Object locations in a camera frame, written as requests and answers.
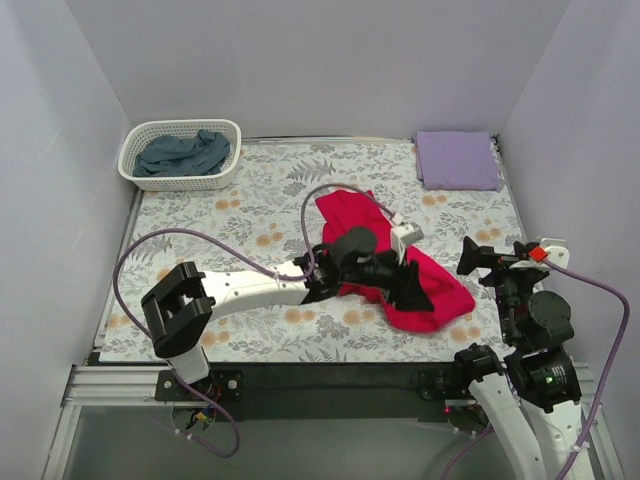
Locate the red t shirt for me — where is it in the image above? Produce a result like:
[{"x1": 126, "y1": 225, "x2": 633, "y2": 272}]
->
[{"x1": 316, "y1": 190, "x2": 475, "y2": 334}]

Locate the folded purple t shirt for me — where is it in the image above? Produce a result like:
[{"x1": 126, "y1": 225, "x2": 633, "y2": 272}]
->
[{"x1": 413, "y1": 131, "x2": 499, "y2": 191}]

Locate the floral patterned table cloth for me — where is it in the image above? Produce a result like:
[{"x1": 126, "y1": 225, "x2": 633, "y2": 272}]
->
[{"x1": 96, "y1": 142, "x2": 524, "y2": 363}]

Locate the crumpled grey-blue t shirt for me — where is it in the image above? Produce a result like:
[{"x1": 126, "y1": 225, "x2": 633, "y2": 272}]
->
[{"x1": 133, "y1": 129, "x2": 231, "y2": 178}]

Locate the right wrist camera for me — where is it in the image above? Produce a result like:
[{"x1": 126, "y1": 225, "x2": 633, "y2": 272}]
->
[{"x1": 514, "y1": 238, "x2": 570, "y2": 270}]

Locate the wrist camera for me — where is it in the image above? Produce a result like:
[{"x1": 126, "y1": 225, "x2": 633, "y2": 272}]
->
[
  {"x1": 514, "y1": 238, "x2": 570, "y2": 270},
  {"x1": 390, "y1": 213, "x2": 424, "y2": 254}
]

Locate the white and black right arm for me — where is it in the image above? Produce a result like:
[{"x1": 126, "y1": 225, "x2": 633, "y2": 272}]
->
[{"x1": 454, "y1": 237, "x2": 595, "y2": 479}]

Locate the white perforated plastic basket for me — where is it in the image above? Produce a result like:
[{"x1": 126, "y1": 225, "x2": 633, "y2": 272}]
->
[{"x1": 118, "y1": 119, "x2": 242, "y2": 192}]

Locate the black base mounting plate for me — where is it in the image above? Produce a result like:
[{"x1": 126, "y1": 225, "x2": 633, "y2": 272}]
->
[{"x1": 154, "y1": 362, "x2": 511, "y2": 424}]

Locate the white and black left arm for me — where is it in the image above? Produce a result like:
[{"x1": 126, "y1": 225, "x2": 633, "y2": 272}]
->
[{"x1": 141, "y1": 227, "x2": 435, "y2": 385}]

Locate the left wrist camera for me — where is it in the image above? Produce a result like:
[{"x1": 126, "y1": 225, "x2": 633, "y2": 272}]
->
[{"x1": 390, "y1": 213, "x2": 424, "y2": 254}]

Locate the aluminium frame rail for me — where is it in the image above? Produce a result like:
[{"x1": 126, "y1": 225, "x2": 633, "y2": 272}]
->
[{"x1": 62, "y1": 364, "x2": 174, "y2": 407}]

